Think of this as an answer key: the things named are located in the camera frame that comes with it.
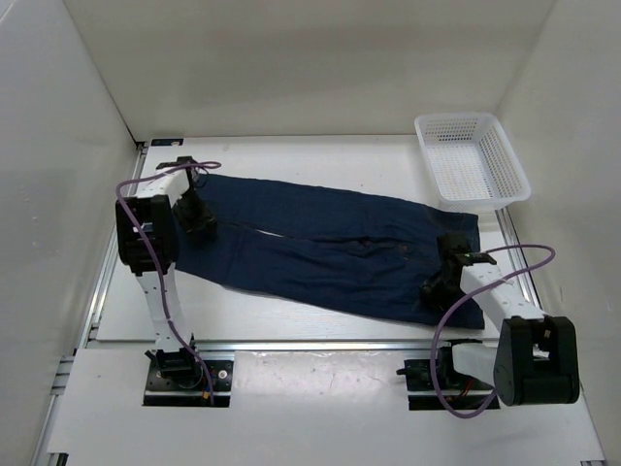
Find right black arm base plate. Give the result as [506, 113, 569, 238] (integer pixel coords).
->
[397, 356, 501, 412]

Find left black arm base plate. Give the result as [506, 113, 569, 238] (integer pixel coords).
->
[143, 349, 234, 408]

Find aluminium left frame rail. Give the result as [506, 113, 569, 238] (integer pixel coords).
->
[26, 141, 148, 465]

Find white plastic mesh basket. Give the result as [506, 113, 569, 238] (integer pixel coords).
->
[414, 112, 531, 213]

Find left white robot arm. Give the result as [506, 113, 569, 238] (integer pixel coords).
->
[114, 156, 221, 400]

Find dark blue denim trousers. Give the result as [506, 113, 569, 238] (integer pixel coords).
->
[176, 174, 480, 326]

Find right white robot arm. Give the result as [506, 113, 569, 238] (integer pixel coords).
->
[420, 233, 580, 418]

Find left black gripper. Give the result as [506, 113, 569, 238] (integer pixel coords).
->
[173, 190, 218, 245]

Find black corner bracket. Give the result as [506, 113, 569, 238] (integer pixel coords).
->
[150, 138, 184, 147]

